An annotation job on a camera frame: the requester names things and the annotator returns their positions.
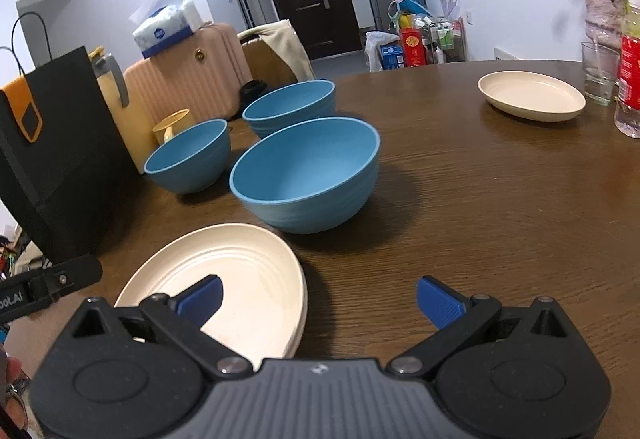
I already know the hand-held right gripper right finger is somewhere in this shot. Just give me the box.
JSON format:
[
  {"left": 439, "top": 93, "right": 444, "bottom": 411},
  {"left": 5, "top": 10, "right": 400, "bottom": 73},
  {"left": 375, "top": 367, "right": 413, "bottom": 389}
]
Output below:
[{"left": 385, "top": 276, "right": 576, "bottom": 380}]

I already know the clear drinking glass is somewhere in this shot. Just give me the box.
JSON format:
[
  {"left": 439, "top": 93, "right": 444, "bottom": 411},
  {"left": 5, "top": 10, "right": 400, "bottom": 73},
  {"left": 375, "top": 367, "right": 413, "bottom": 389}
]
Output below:
[{"left": 581, "top": 42, "right": 622, "bottom": 106}]

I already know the pink white vase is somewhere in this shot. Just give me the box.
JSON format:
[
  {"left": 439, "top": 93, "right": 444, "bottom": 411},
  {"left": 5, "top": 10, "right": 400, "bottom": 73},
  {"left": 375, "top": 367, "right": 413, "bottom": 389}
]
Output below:
[{"left": 582, "top": 0, "right": 628, "bottom": 57}]

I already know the orange bag tag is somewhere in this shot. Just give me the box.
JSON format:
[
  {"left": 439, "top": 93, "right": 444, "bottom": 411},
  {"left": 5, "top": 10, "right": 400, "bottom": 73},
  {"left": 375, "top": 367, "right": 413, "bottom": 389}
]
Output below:
[{"left": 0, "top": 75, "right": 43, "bottom": 145}]

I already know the yellow kettle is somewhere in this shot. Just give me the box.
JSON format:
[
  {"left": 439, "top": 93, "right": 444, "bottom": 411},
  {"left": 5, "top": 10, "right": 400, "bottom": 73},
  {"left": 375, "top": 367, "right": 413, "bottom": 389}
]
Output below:
[{"left": 89, "top": 46, "right": 153, "bottom": 175}]

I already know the beige cloth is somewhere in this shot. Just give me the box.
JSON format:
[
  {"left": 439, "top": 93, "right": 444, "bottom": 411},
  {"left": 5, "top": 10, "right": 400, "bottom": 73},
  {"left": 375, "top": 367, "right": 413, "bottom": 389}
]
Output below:
[{"left": 260, "top": 19, "right": 317, "bottom": 82}]

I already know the wooden chair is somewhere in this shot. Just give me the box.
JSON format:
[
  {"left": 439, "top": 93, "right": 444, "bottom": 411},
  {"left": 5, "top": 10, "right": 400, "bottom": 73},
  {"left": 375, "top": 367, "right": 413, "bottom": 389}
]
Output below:
[{"left": 237, "top": 26, "right": 301, "bottom": 87}]

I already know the white wall radiator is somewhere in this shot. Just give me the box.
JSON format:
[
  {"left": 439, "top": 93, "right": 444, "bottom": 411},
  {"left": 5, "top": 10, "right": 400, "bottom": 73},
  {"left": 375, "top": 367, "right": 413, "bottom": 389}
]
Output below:
[{"left": 494, "top": 46, "right": 583, "bottom": 65}]

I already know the cream plate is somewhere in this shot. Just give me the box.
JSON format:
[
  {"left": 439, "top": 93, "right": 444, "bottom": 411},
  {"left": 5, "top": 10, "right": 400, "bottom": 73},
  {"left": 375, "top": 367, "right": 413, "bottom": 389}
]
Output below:
[
  {"left": 477, "top": 70, "right": 587, "bottom": 124},
  {"left": 260, "top": 264, "right": 307, "bottom": 361},
  {"left": 114, "top": 223, "right": 307, "bottom": 360}
]

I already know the yellow cup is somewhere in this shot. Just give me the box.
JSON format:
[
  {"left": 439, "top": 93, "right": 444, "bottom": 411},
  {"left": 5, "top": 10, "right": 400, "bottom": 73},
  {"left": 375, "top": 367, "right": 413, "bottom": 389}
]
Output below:
[{"left": 152, "top": 108, "right": 197, "bottom": 145}]

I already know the metal rack with bottles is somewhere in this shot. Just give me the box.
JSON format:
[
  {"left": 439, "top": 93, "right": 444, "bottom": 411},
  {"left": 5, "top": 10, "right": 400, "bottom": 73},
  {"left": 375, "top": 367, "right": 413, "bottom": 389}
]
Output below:
[{"left": 422, "top": 16, "right": 468, "bottom": 65}]

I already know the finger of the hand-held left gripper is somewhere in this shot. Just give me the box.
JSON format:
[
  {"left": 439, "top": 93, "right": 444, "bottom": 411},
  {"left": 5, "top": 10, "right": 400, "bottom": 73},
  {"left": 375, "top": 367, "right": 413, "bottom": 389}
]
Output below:
[{"left": 27, "top": 254, "right": 103, "bottom": 307}]

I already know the red label water bottle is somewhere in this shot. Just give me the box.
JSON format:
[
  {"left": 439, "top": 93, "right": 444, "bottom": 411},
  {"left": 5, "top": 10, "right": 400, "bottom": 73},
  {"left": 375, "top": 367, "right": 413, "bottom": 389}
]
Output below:
[{"left": 614, "top": 0, "right": 640, "bottom": 140}]

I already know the black paper bag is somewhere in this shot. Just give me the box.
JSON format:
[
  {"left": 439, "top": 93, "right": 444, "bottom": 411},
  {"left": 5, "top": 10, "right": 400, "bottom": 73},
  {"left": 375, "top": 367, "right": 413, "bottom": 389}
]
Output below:
[{"left": 0, "top": 12, "right": 141, "bottom": 265}]

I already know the white blue tissue pack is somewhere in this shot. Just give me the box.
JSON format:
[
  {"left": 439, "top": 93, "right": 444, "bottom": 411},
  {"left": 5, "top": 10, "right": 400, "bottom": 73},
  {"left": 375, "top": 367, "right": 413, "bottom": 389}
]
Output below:
[{"left": 129, "top": 0, "right": 205, "bottom": 59}]

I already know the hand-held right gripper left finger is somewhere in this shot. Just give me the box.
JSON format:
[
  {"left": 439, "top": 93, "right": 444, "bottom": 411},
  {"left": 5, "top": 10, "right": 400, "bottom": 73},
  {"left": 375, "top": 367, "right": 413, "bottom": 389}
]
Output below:
[{"left": 72, "top": 275, "right": 253, "bottom": 380}]

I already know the blue bowl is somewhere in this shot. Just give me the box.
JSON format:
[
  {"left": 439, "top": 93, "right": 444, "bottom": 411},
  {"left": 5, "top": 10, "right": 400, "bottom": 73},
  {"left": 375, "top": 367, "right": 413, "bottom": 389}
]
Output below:
[
  {"left": 144, "top": 118, "right": 232, "bottom": 195},
  {"left": 229, "top": 116, "right": 382, "bottom": 235},
  {"left": 242, "top": 80, "right": 337, "bottom": 140}
]

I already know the blue carton box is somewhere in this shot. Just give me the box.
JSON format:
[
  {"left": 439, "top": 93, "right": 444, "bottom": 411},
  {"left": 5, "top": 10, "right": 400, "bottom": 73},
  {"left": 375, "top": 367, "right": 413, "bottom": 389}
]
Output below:
[{"left": 380, "top": 42, "right": 406, "bottom": 70}]

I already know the black cup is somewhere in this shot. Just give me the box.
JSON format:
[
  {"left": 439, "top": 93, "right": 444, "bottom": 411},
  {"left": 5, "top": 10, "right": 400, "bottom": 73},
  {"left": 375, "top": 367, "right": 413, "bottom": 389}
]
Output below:
[{"left": 239, "top": 80, "right": 266, "bottom": 107}]

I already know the blue plastic bag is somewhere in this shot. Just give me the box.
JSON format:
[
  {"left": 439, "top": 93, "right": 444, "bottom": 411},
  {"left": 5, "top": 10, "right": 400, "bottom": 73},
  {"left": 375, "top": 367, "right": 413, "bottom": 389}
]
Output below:
[{"left": 387, "top": 0, "right": 433, "bottom": 27}]

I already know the person's left hand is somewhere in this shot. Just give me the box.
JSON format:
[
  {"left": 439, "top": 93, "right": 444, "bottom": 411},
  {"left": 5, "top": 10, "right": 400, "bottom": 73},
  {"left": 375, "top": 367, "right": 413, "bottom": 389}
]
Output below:
[{"left": 0, "top": 354, "right": 31, "bottom": 439}]

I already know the white plastic bag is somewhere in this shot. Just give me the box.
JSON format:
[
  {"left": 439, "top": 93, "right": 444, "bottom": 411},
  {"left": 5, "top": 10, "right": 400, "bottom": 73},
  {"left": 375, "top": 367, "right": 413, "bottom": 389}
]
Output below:
[{"left": 365, "top": 30, "right": 401, "bottom": 72}]

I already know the red carton box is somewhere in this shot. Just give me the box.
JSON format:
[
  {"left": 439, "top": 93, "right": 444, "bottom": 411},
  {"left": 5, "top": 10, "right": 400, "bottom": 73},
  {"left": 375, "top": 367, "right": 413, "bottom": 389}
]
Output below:
[{"left": 399, "top": 26, "right": 426, "bottom": 67}]

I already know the pink suitcase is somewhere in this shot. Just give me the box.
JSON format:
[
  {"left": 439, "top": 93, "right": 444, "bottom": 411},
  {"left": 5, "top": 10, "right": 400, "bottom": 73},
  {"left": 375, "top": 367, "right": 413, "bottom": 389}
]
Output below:
[{"left": 122, "top": 22, "right": 253, "bottom": 120}]

